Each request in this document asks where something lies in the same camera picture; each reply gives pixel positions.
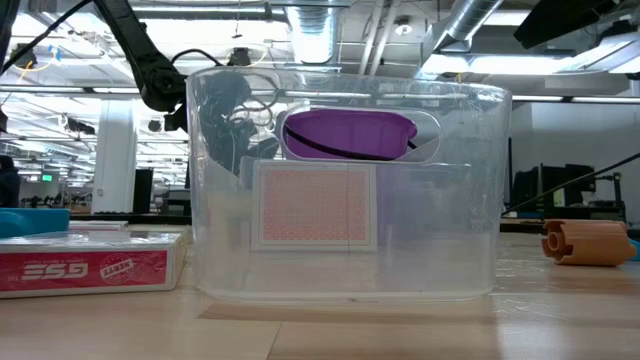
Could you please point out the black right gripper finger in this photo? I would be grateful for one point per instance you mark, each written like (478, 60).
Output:
(565, 20)

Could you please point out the brown toy block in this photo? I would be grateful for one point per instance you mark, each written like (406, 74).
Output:
(590, 245)

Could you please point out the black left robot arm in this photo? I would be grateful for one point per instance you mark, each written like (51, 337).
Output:
(150, 70)

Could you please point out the black ceiling device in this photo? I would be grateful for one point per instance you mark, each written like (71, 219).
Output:
(155, 125)
(240, 57)
(22, 56)

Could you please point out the black cabinet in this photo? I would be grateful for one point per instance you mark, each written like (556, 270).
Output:
(143, 190)

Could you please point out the white building column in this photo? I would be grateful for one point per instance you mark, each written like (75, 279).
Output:
(115, 160)

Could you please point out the purple plastic bucket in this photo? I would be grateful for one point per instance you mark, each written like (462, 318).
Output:
(350, 132)

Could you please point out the frosted clear plastic bin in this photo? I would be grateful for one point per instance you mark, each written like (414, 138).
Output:
(235, 272)

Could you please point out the black desk with monitors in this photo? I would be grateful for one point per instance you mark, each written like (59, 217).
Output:
(565, 185)

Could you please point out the green exit sign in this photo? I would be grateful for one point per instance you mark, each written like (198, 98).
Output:
(47, 177)

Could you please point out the blue rounded toy block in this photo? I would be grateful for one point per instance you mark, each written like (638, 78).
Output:
(30, 222)

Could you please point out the person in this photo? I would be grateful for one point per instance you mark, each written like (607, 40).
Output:
(9, 185)

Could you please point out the silver slanted ventilation duct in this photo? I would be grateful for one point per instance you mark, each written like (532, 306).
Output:
(467, 20)

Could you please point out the silver round ventilation duct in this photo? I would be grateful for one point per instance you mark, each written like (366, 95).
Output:
(312, 35)

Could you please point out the black aluminium table frame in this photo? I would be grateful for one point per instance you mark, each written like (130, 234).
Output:
(150, 219)

